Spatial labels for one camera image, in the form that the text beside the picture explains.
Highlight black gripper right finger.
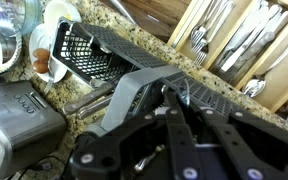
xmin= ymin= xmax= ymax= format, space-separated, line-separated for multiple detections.
xmin=183 ymin=99 xmax=288 ymax=180

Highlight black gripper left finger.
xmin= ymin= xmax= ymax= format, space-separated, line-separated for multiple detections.
xmin=70 ymin=89 xmax=203 ymax=180

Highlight silver spoon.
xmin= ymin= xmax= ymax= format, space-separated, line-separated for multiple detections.
xmin=176 ymin=79 xmax=190 ymax=108

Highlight spoon in drawer compartment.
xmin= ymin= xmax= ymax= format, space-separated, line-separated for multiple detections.
xmin=242 ymin=46 xmax=288 ymax=98

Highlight wooden cutlery drawer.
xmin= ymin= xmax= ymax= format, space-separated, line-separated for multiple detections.
xmin=168 ymin=0 xmax=288 ymax=112

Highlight knives in middle compartment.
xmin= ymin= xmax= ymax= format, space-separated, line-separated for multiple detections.
xmin=214 ymin=0 xmax=288 ymax=82

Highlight grey cutlery rack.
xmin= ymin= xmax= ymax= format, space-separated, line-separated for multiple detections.
xmin=53 ymin=18 xmax=247 ymax=135

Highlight forks in front compartment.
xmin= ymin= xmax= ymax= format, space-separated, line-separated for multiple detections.
xmin=190 ymin=0 xmax=234 ymax=65

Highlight stainless steel toaster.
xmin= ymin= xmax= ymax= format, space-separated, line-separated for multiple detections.
xmin=0 ymin=80 xmax=66 ymax=179

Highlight plate with eggs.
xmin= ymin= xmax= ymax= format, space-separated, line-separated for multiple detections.
xmin=29 ymin=24 xmax=67 ymax=83

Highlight glass bowl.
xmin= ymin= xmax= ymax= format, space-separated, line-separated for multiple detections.
xmin=0 ymin=0 xmax=42 ymax=37

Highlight knife handle on counter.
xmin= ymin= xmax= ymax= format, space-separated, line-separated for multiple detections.
xmin=62 ymin=83 xmax=114 ymax=119

